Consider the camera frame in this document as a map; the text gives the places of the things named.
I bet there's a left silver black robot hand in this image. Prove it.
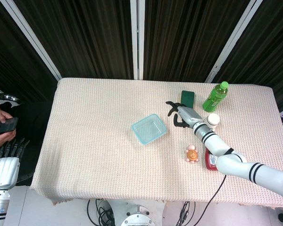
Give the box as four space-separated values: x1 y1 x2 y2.
0 138 30 191

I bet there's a person's left bare hand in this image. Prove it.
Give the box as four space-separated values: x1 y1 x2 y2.
0 109 14 124

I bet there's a person's right bare hand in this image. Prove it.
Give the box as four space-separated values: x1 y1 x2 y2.
0 129 17 153

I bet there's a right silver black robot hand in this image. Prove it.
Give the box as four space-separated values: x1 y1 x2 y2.
165 100 205 129

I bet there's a black smartphone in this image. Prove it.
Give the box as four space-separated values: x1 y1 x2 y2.
0 117 19 137

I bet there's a teal container lid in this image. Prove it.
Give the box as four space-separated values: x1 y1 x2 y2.
131 113 167 143

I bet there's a clear plastic container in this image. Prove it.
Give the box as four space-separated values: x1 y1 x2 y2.
133 117 167 145

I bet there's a white silver robot base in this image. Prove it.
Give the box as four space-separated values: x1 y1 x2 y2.
107 199 167 226

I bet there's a green yellow scrub sponge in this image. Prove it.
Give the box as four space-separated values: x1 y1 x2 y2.
181 90 195 109

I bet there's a chrome chair part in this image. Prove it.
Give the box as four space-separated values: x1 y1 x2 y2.
0 93 21 105

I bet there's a white paper cup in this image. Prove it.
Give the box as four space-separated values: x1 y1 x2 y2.
206 113 221 131

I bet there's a green drink bottle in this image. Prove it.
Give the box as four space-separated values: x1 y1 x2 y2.
202 81 229 112

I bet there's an orange pink turtle toy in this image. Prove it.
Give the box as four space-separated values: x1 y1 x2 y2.
185 144 200 164

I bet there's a red ketchup squeeze bottle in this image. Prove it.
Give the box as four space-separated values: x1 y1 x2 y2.
205 148 219 171

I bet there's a black pleated curtain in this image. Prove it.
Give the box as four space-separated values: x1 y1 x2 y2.
212 0 283 112
143 0 253 83
0 0 58 103
14 0 134 80

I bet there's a pink waffle tablecloth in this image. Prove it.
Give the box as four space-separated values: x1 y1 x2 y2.
29 77 283 208

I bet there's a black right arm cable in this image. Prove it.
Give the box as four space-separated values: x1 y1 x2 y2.
195 174 227 214

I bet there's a white frame post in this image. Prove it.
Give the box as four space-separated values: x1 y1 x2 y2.
0 0 62 81
130 0 145 80
204 0 264 83

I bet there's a black cable bundle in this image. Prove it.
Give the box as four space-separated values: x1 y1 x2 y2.
86 199 115 226
176 201 196 226

